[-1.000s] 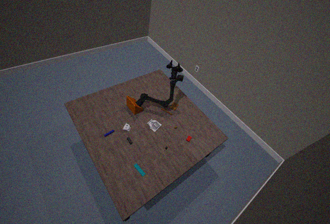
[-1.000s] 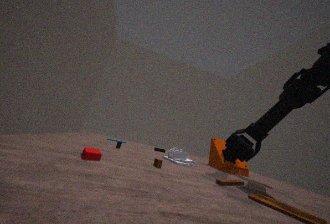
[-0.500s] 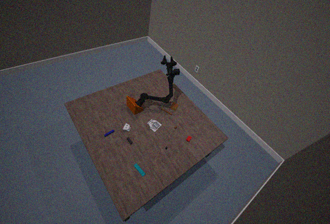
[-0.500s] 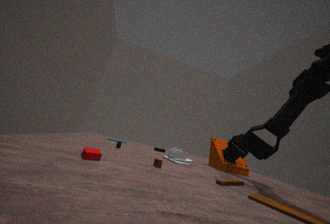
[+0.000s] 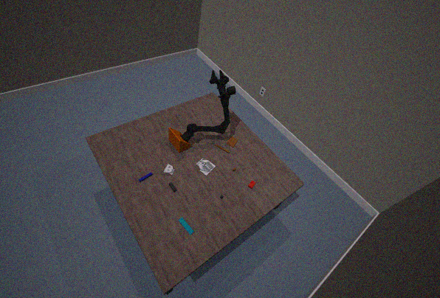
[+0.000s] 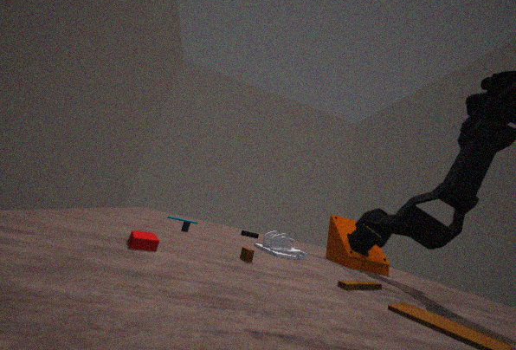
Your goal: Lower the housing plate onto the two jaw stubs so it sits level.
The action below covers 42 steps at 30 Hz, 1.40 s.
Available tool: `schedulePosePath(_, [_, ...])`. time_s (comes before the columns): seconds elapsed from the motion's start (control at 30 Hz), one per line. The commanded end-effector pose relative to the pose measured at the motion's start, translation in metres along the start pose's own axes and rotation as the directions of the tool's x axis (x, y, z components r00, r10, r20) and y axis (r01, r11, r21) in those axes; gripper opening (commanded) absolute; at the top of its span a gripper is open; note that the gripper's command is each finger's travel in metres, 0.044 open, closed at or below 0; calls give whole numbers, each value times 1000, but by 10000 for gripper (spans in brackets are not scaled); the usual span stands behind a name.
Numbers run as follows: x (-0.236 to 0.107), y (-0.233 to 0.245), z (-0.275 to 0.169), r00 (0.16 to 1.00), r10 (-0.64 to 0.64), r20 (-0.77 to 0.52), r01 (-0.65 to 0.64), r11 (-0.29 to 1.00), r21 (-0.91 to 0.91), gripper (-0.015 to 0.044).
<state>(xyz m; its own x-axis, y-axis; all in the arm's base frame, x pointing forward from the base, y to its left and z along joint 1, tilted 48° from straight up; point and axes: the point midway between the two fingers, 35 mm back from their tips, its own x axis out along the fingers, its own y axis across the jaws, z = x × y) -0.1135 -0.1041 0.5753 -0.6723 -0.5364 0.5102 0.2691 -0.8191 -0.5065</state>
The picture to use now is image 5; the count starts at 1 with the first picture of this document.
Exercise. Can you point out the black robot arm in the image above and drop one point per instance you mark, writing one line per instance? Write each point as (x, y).
(225, 96)

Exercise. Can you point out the teal flat bar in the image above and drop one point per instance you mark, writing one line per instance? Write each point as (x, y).
(185, 225)

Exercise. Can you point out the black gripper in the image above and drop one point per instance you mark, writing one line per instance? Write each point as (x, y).
(216, 81)

